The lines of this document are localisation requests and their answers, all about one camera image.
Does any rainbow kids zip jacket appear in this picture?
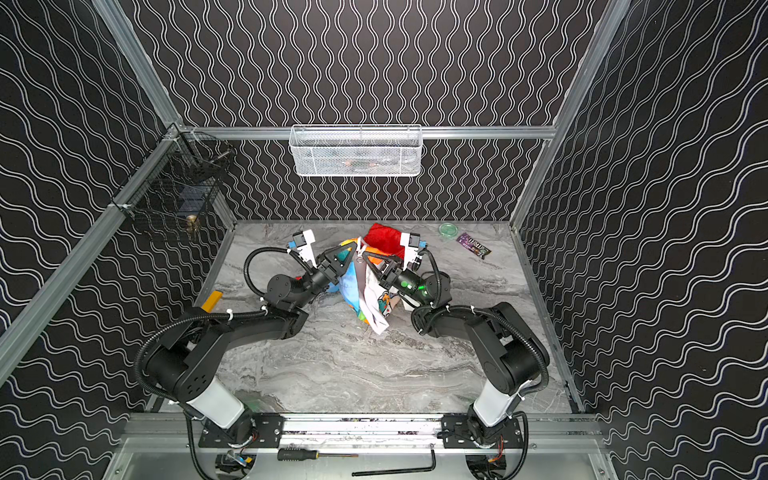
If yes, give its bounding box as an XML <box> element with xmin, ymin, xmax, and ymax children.
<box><xmin>328</xmin><ymin>223</ymin><xmax>404</xmax><ymax>335</ymax></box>

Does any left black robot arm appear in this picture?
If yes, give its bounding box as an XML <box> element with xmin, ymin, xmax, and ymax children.
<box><xmin>133</xmin><ymin>241</ymin><xmax>357</xmax><ymax>444</ymax></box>

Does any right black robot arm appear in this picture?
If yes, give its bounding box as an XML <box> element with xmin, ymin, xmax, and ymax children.
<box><xmin>362</xmin><ymin>248</ymin><xmax>550</xmax><ymax>428</ymax></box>

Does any purple snack wrapper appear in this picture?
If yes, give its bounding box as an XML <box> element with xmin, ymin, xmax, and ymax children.
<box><xmin>456</xmin><ymin>232</ymin><xmax>492</xmax><ymax>260</ymax></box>

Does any green round lid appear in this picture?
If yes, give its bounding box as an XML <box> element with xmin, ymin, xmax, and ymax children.
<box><xmin>438</xmin><ymin>222</ymin><xmax>459</xmax><ymax>238</ymax></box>

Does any yellow block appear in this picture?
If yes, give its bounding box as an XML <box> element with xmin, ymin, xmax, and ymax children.
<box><xmin>200</xmin><ymin>290</ymin><xmax>223</xmax><ymax>313</ymax></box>

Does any brass fitting in basket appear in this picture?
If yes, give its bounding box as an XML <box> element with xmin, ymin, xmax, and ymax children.
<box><xmin>186</xmin><ymin>214</ymin><xmax>200</xmax><ymax>236</ymax></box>

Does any black allen key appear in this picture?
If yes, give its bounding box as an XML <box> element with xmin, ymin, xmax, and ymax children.
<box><xmin>351</xmin><ymin>449</ymin><xmax>437</xmax><ymax>478</ymax></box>

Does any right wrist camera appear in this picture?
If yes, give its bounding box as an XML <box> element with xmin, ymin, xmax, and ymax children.
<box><xmin>400</xmin><ymin>232</ymin><xmax>426</xmax><ymax>271</ymax></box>

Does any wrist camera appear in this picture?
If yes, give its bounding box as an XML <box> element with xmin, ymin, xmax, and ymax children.
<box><xmin>400</xmin><ymin>232</ymin><xmax>426</xmax><ymax>271</ymax></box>
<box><xmin>288</xmin><ymin>229</ymin><xmax>316</xmax><ymax>267</ymax></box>

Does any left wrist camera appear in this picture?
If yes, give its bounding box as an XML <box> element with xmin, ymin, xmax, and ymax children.
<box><xmin>288</xmin><ymin>229</ymin><xmax>316</xmax><ymax>267</ymax></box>

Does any white mesh wall basket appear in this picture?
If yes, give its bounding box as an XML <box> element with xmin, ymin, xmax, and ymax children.
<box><xmin>289</xmin><ymin>124</ymin><xmax>424</xmax><ymax>177</ymax></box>

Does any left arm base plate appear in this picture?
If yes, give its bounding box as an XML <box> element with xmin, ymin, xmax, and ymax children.
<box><xmin>197</xmin><ymin>411</ymin><xmax>285</xmax><ymax>449</ymax></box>

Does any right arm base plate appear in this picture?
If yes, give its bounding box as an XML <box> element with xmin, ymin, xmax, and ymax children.
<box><xmin>436</xmin><ymin>414</ymin><xmax>524</xmax><ymax>449</ymax></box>

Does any black wire wall basket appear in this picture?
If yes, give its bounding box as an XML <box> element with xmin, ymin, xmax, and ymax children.
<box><xmin>119</xmin><ymin>132</ymin><xmax>236</xmax><ymax>244</ymax></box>

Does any black handled screwdriver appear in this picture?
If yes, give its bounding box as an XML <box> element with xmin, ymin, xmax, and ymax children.
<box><xmin>276</xmin><ymin>448</ymin><xmax>358</xmax><ymax>461</ymax></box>

